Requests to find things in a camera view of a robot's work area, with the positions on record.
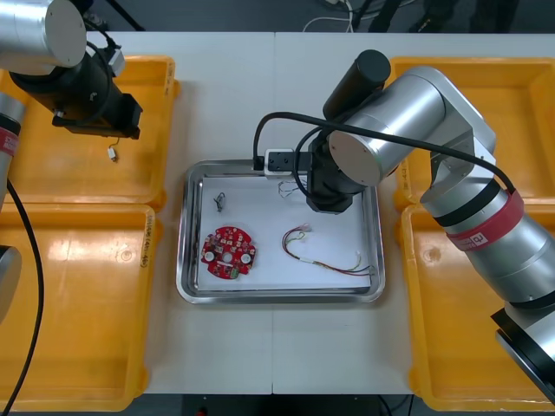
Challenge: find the white floor cable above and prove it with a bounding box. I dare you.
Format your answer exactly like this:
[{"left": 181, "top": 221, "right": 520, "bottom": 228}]
[{"left": 302, "top": 0, "right": 356, "bottom": 34}]

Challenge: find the round red circuit board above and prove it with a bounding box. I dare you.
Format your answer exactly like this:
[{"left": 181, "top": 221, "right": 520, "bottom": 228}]
[{"left": 200, "top": 224, "right": 258, "bottom": 283}]

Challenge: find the red and green wire harness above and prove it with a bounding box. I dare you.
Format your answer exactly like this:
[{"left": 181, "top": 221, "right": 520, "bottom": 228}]
[{"left": 281, "top": 222, "right": 375, "bottom": 277}]

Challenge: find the white paper sheet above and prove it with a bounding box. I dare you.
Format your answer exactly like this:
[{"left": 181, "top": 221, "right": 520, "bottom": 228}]
[{"left": 194, "top": 175, "right": 376, "bottom": 292}]

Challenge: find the blue-white twisted wire harness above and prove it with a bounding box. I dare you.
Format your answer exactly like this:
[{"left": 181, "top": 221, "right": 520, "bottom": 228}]
[{"left": 277, "top": 178, "right": 311, "bottom": 201}]

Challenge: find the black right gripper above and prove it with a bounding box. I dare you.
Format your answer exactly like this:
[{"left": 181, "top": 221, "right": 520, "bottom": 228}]
[{"left": 304, "top": 133, "right": 363, "bottom": 215}]

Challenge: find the yellow-orange plastic bin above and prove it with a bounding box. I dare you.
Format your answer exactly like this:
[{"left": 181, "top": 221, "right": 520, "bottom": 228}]
[
  {"left": 0, "top": 55, "right": 181, "bottom": 208},
  {"left": 388, "top": 56, "right": 555, "bottom": 210},
  {"left": 0, "top": 203, "right": 164, "bottom": 413},
  {"left": 392, "top": 204, "right": 555, "bottom": 413}
]

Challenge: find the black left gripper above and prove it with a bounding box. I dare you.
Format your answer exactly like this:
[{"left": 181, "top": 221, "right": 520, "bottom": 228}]
[{"left": 51, "top": 92, "right": 144, "bottom": 141}]

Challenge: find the steel tray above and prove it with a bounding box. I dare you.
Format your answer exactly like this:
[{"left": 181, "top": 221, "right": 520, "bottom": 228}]
[{"left": 175, "top": 159, "right": 387, "bottom": 305}]

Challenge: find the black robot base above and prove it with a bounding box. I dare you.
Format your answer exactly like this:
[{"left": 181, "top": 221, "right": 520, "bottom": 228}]
[{"left": 181, "top": 393, "right": 385, "bottom": 416}]

